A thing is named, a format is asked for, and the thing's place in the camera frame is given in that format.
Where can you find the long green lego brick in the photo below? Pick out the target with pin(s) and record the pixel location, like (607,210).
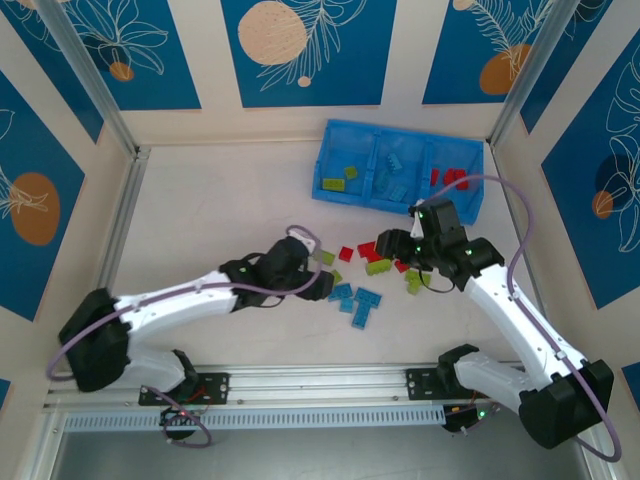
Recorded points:
(378,268)
(336,275)
(334,185)

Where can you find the small blue lego brick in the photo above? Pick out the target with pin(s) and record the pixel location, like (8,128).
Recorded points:
(346,304)

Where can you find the aluminium frame post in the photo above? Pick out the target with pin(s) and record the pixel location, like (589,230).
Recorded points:
(530,70)
(85,65)

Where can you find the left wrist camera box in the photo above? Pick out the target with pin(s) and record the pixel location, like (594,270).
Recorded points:
(302,237)

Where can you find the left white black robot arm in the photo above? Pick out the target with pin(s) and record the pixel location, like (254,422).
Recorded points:
(175,315)

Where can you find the long red lego brick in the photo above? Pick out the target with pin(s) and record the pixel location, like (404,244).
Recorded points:
(374,258)
(367,248)

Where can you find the small green lego brick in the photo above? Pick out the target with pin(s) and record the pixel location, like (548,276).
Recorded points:
(414,288)
(351,172)

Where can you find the blue floral wall poster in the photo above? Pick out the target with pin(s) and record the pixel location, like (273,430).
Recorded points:
(60,65)
(165,60)
(350,60)
(590,50)
(30,150)
(450,60)
(575,200)

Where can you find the small red lego brick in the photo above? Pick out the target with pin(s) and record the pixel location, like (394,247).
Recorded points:
(346,253)
(401,266)

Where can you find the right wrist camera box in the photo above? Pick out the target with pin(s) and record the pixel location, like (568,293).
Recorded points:
(416,227)

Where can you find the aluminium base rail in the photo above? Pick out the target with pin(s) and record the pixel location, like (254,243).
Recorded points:
(320,385)

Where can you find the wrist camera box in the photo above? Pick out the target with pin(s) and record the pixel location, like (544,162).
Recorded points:
(416,227)
(302,237)

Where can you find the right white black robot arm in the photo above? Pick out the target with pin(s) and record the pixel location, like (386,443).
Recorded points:
(515,325)

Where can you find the black controller board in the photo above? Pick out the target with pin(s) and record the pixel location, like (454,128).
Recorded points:
(460,421)
(175,416)

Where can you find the blue three-compartment plastic bin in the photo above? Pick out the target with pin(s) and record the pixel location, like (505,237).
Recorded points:
(350,145)

